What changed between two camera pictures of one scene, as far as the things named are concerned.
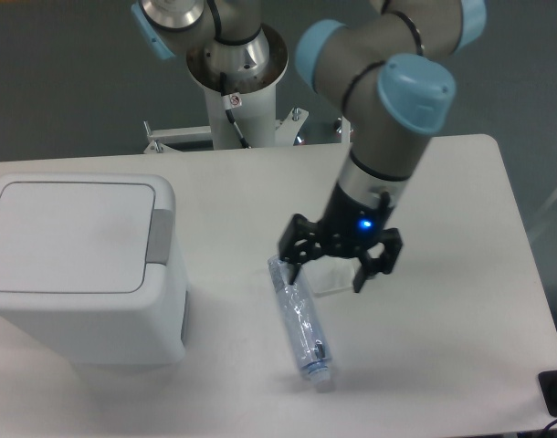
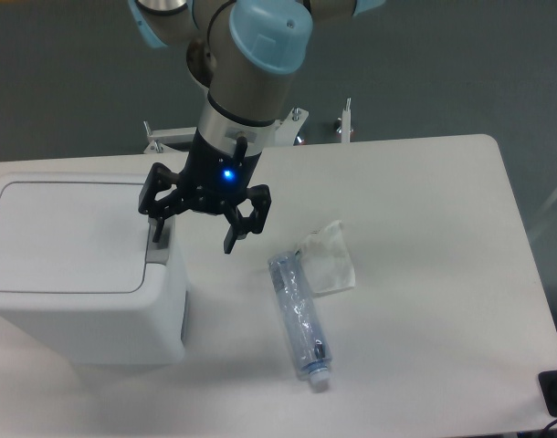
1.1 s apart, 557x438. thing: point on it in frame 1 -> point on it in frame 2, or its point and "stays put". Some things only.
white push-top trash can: x=80 y=270 stays put
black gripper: x=349 y=224 -> x=212 y=180
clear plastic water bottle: x=304 y=322 stays put
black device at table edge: x=556 y=389 stays put
